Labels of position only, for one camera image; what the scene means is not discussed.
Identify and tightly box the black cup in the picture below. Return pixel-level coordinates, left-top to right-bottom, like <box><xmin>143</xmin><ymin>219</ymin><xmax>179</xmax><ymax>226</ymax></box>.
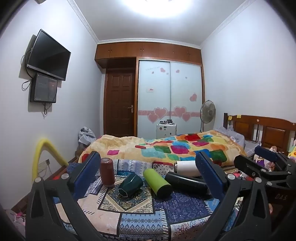
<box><xmin>164</xmin><ymin>171</ymin><xmax>211</xmax><ymax>195</ymax></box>

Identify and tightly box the lime green cup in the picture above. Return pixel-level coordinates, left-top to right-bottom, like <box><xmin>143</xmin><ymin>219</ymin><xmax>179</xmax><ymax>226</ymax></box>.
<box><xmin>143</xmin><ymin>168</ymin><xmax>172</xmax><ymax>199</ymax></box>

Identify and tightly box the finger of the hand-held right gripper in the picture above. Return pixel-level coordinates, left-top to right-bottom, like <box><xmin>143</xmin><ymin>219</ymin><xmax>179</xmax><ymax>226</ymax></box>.
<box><xmin>233</xmin><ymin>155</ymin><xmax>290</xmax><ymax>186</ymax></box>
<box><xmin>255</xmin><ymin>146</ymin><xmax>296</xmax><ymax>172</ymax></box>

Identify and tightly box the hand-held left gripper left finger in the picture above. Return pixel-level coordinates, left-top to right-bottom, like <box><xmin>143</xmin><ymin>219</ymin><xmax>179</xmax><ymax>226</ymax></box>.
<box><xmin>25</xmin><ymin>151</ymin><xmax>104</xmax><ymax>241</ymax></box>

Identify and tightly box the small black wall monitor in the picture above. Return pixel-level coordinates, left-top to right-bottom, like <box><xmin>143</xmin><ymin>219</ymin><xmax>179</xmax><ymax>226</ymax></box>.
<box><xmin>30</xmin><ymin>73</ymin><xmax>58</xmax><ymax>104</ymax></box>

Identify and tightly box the ceiling lamp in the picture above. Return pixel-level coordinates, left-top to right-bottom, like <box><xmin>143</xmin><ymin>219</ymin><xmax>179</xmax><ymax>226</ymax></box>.
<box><xmin>128</xmin><ymin>0</ymin><xmax>200</xmax><ymax>15</ymax></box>

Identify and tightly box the brown wooden door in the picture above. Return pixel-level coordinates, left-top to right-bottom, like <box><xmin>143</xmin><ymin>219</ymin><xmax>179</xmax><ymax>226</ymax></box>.
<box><xmin>104</xmin><ymin>69</ymin><xmax>136</xmax><ymax>137</ymax></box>

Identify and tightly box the wall socket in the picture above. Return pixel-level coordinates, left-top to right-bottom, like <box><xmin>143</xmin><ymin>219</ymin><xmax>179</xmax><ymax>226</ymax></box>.
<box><xmin>38</xmin><ymin>159</ymin><xmax>51</xmax><ymax>171</ymax></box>

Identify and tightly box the blue patterned blanket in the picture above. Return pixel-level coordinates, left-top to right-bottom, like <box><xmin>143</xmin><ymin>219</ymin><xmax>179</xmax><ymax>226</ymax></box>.
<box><xmin>53</xmin><ymin>159</ymin><xmax>243</xmax><ymax>241</ymax></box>

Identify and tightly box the red-brown cup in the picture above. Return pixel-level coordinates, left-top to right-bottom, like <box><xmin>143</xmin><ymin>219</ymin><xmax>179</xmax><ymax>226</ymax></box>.
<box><xmin>100</xmin><ymin>158</ymin><xmax>116</xmax><ymax>188</ymax></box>

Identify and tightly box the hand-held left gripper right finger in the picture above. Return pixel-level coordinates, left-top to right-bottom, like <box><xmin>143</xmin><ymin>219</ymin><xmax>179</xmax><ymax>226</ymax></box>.
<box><xmin>195</xmin><ymin>151</ymin><xmax>272</xmax><ymax>241</ymax></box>

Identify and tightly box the white box appliance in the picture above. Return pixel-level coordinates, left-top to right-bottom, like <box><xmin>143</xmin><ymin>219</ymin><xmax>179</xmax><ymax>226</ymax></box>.
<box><xmin>156</xmin><ymin>119</ymin><xmax>178</xmax><ymax>139</ymax></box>

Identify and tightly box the wall-mounted black television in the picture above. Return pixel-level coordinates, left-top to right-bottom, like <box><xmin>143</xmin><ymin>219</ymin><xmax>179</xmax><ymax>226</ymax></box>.
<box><xmin>26</xmin><ymin>29</ymin><xmax>71</xmax><ymax>81</ymax></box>

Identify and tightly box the white cup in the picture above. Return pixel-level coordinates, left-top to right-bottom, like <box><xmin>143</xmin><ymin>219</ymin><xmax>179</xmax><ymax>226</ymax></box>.
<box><xmin>174</xmin><ymin>161</ymin><xmax>202</xmax><ymax>178</ymax></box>

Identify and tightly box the wooden bed headboard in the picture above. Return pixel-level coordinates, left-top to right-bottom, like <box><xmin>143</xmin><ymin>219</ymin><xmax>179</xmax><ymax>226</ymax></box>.
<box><xmin>223</xmin><ymin>113</ymin><xmax>296</xmax><ymax>154</ymax></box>

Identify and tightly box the dark green faceted cup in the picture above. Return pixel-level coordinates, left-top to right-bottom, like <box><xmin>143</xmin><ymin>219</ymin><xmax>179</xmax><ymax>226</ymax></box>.
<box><xmin>118</xmin><ymin>173</ymin><xmax>144</xmax><ymax>197</ymax></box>

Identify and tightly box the standing fan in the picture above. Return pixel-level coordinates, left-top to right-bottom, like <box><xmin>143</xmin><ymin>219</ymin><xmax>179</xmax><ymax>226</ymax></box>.
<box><xmin>199</xmin><ymin>100</ymin><xmax>216</xmax><ymax>133</ymax></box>

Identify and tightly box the colourful patchwork quilt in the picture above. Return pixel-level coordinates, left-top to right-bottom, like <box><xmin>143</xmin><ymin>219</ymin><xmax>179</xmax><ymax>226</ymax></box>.
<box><xmin>78</xmin><ymin>130</ymin><xmax>248</xmax><ymax>168</ymax></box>

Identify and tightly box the wooden wardrobe with glass doors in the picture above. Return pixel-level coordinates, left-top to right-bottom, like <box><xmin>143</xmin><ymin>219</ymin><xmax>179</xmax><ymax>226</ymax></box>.
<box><xmin>95</xmin><ymin>41</ymin><xmax>205</xmax><ymax>138</ymax></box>

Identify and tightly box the yellow foam tube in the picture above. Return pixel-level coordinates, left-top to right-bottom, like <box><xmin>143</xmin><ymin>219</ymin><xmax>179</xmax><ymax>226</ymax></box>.
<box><xmin>32</xmin><ymin>138</ymin><xmax>69</xmax><ymax>181</ymax></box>

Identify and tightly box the grey clothes pile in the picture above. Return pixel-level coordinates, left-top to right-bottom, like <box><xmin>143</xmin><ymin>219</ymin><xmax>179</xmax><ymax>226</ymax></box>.
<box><xmin>77</xmin><ymin>126</ymin><xmax>97</xmax><ymax>149</ymax></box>

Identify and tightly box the grey printed pillow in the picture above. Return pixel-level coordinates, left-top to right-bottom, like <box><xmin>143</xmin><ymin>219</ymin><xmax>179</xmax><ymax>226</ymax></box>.
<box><xmin>215</xmin><ymin>126</ymin><xmax>246</xmax><ymax>148</ymax></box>

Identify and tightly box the black television cable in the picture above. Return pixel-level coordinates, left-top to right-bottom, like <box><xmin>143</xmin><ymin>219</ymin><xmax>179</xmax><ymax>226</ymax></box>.
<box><xmin>20</xmin><ymin>47</ymin><xmax>52</xmax><ymax>119</ymax></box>

